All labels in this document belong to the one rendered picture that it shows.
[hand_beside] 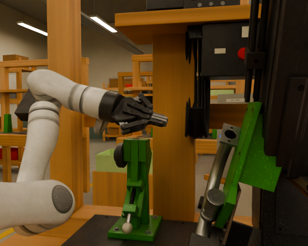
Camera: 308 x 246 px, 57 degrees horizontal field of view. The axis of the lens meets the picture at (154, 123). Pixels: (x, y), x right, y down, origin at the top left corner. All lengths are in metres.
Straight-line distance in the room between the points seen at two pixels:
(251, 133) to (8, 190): 0.43
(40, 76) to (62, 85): 0.06
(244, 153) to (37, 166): 0.43
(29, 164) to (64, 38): 0.56
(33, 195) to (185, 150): 0.55
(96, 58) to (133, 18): 11.09
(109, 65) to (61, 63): 10.61
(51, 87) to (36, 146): 0.15
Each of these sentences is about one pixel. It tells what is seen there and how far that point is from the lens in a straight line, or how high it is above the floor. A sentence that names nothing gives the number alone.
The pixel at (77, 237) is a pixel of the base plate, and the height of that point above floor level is 0.90.
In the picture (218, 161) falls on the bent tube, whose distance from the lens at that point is 0.71.
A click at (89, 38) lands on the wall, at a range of 12.23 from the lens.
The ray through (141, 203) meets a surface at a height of 0.99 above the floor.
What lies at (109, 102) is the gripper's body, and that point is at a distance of 0.67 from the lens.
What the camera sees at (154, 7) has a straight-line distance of 0.93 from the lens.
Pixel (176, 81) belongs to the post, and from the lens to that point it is 0.95.
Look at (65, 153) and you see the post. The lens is 1.08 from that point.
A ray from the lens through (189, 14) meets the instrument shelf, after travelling 0.86.
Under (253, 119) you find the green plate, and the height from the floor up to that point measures 1.24.
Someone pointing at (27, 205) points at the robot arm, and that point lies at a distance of 0.53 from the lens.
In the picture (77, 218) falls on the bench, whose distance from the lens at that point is 1.07.
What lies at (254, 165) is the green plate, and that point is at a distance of 0.59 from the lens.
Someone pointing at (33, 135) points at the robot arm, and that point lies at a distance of 0.68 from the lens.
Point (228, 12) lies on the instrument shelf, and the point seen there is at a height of 1.52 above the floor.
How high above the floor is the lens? 1.26
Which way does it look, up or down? 3 degrees down
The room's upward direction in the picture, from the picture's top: straight up
